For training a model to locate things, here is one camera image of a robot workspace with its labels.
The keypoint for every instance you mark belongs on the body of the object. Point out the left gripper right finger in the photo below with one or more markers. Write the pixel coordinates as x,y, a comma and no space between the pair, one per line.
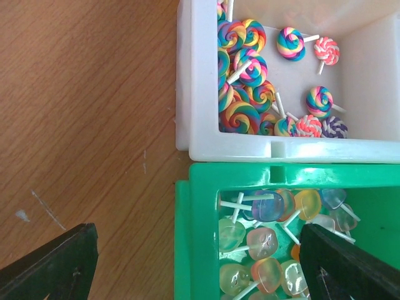
336,269

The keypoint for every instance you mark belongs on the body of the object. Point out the green candy bin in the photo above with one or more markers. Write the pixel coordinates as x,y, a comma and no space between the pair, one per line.
238,225

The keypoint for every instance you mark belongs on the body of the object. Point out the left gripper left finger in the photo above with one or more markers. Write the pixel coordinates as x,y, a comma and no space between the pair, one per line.
60,269

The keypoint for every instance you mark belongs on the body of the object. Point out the white candy bin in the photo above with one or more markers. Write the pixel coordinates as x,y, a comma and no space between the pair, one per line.
365,81

